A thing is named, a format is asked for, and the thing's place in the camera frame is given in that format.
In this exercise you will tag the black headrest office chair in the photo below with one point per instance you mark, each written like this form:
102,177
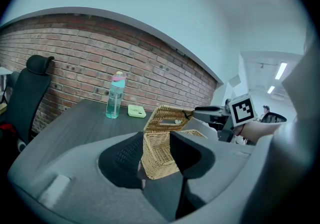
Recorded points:
27,93

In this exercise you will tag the woven wicker basket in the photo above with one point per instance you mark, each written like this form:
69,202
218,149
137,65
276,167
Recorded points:
157,153

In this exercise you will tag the black mesh office chair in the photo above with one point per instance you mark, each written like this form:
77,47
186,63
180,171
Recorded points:
273,118

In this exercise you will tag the ceiling light strip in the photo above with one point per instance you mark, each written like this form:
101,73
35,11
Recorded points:
271,89
281,70

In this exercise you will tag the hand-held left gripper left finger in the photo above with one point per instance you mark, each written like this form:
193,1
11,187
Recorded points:
75,168

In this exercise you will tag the teal water bottle pink lid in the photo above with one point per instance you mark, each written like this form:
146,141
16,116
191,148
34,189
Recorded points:
115,98

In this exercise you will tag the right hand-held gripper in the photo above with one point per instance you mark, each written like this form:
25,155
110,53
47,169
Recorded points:
241,111

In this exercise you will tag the white side table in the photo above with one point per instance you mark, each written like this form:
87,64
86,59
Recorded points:
3,75

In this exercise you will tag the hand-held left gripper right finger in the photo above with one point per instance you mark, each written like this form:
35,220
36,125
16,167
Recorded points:
225,173

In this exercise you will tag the small green desk fan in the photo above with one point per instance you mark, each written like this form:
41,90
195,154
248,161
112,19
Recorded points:
136,111

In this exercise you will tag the person's right forearm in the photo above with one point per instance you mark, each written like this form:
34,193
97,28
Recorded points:
257,130

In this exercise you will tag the person's grey shirt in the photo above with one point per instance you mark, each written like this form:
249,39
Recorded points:
287,143

